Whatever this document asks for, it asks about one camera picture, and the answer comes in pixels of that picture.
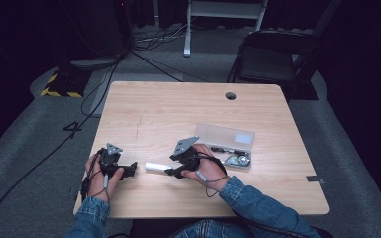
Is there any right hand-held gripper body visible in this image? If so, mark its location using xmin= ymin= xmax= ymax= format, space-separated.
xmin=168 ymin=135 xmax=201 ymax=173

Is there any person's left hand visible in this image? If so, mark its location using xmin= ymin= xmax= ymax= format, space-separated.
xmin=84 ymin=153 xmax=125 ymax=203

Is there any person's right hand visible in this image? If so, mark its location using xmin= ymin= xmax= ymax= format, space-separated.
xmin=180 ymin=143 xmax=229 ymax=193

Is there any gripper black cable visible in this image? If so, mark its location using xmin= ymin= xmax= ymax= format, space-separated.
xmin=79 ymin=148 xmax=112 ymax=205
xmin=178 ymin=153 xmax=232 ymax=199

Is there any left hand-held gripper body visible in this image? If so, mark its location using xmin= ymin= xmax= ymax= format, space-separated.
xmin=96 ymin=142 xmax=132 ymax=180

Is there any long black floor cable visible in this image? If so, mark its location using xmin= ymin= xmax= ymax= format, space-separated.
xmin=0 ymin=49 xmax=128 ymax=237

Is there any bundle of floor cables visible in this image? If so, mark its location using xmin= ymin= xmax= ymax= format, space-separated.
xmin=132 ymin=22 xmax=194 ymax=52

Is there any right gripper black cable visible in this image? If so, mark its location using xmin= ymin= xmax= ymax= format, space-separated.
xmin=178 ymin=153 xmax=232 ymax=199

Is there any yellow black striped base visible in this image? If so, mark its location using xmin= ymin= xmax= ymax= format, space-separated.
xmin=40 ymin=67 xmax=93 ymax=99

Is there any white metal stand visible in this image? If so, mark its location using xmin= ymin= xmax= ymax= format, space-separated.
xmin=182 ymin=0 xmax=270 ymax=59

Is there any grey tape piece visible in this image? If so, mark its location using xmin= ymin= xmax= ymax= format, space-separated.
xmin=305 ymin=175 xmax=326 ymax=185

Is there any round metal item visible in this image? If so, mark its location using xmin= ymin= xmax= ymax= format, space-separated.
xmin=225 ymin=154 xmax=251 ymax=168

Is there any black pen-shaped tool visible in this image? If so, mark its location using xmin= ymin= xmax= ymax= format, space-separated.
xmin=210 ymin=146 xmax=248 ymax=157

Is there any black folding chair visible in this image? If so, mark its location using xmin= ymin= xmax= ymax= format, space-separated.
xmin=226 ymin=29 xmax=322 ymax=101

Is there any person's denim lap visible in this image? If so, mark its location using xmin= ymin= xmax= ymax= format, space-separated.
xmin=170 ymin=218 xmax=254 ymax=238

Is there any white cylindrical tube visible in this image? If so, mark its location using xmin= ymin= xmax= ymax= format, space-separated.
xmin=144 ymin=161 xmax=174 ymax=174

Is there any clear plastic box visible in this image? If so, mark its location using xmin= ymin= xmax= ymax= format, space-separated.
xmin=193 ymin=122 xmax=256 ymax=172

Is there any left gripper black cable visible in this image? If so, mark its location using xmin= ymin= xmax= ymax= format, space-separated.
xmin=79 ymin=148 xmax=112 ymax=205

